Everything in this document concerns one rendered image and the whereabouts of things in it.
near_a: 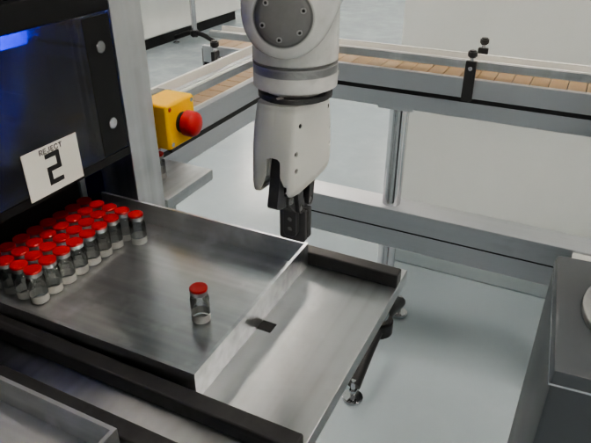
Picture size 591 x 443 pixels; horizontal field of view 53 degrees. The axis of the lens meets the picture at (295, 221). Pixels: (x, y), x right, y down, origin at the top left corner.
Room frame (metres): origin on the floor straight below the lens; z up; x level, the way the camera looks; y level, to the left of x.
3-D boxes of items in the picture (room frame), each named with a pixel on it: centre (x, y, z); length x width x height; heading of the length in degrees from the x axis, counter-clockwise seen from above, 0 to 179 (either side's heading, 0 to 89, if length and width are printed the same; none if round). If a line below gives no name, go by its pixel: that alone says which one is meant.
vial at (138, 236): (0.70, 0.22, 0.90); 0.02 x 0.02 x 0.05
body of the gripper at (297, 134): (0.58, 0.00, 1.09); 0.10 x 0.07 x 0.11; 154
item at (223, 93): (1.21, 0.21, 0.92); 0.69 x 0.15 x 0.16; 154
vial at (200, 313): (0.53, 0.11, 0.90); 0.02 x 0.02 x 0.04
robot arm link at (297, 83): (0.58, 0.00, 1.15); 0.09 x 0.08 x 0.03; 154
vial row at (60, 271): (0.64, 0.27, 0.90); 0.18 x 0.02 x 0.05; 154
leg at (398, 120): (1.44, -0.27, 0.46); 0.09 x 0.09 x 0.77; 64
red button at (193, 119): (0.87, 0.17, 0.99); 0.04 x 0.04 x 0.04; 64
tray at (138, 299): (0.60, 0.19, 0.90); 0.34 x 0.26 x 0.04; 64
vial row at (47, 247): (0.65, 0.29, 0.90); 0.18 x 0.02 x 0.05; 154
